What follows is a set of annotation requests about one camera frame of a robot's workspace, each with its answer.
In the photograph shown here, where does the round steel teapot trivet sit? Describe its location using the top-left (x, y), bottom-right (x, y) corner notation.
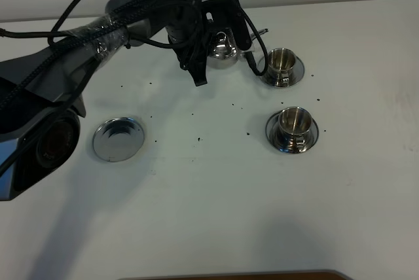
top-left (92, 117), bottom-right (145, 162)

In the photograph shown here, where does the stainless steel saucer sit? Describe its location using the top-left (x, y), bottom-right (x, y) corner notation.
top-left (265, 109), bottom-right (319, 154)
top-left (259, 56), bottom-right (305, 88)

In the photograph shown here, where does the near stainless steel saucer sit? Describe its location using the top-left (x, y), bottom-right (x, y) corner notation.
top-left (265, 109), bottom-right (319, 154)

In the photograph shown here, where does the stainless steel teapot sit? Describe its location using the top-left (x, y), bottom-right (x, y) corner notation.
top-left (206, 27), bottom-right (256, 69)

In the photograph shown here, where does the far stainless steel teacup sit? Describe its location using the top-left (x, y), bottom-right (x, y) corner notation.
top-left (267, 48), bottom-right (297, 87)

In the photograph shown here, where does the near stainless steel teacup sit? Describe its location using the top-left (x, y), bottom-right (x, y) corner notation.
top-left (278, 107), bottom-right (312, 146)

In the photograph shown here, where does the far stainless steel saucer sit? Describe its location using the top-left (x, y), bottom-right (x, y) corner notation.
top-left (259, 56), bottom-right (305, 88)

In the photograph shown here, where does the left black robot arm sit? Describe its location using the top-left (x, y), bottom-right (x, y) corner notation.
top-left (1, 0), bottom-right (252, 201)

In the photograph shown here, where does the left braided black cable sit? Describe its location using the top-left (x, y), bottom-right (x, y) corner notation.
top-left (0, 0), bottom-right (266, 176)

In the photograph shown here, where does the stainless steel teacup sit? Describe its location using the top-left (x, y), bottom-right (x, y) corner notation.
top-left (278, 107), bottom-right (312, 146)
top-left (267, 48), bottom-right (297, 87)

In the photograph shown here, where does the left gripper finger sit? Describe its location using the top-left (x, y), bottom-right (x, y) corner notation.
top-left (174, 39), bottom-right (209, 86)
top-left (201, 0), bottom-right (252, 51)

